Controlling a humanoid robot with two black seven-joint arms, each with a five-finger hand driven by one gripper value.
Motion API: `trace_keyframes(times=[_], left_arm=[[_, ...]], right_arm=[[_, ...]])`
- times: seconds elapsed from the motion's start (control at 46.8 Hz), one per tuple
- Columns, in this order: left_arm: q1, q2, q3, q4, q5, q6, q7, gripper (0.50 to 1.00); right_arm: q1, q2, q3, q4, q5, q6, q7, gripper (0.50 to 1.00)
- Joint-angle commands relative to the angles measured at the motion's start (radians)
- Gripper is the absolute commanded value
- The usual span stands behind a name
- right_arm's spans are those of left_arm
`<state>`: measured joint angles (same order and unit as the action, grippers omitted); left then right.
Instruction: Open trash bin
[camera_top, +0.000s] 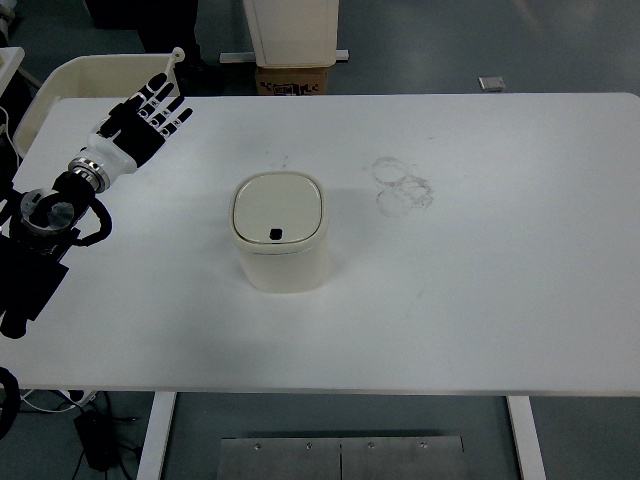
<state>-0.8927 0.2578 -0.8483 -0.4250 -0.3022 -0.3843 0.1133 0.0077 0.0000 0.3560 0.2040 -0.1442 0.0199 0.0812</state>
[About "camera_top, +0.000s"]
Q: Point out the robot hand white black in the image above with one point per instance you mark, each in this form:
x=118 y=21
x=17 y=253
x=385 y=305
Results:
x=117 y=155

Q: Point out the small cream lidded trash bin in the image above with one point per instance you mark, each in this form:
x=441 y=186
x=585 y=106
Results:
x=280 y=260

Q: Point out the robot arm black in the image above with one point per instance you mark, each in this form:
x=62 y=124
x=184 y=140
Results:
x=30 y=280

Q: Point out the large white trash bin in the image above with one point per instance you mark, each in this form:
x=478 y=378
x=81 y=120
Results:
x=295 y=30

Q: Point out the large cream plastic tub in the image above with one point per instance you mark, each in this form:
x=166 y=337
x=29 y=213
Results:
x=75 y=75

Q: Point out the person's legs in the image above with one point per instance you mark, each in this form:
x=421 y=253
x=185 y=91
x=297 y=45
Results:
x=150 y=25

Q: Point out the grey metal floor bar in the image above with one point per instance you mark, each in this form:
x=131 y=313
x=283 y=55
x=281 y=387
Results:
x=235 y=57

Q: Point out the brown cardboard box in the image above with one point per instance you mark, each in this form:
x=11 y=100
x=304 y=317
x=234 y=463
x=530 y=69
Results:
x=292 y=80

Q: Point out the black power adapter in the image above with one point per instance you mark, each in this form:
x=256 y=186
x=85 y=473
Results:
x=95 y=440

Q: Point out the white table leg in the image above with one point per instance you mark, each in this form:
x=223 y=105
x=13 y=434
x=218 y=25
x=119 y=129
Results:
x=155 y=440
x=527 y=440

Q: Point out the grey metal plate with screws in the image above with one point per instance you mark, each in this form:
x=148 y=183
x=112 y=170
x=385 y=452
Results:
x=340 y=460

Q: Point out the small grey floor plate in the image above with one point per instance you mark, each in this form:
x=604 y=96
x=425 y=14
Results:
x=492 y=83

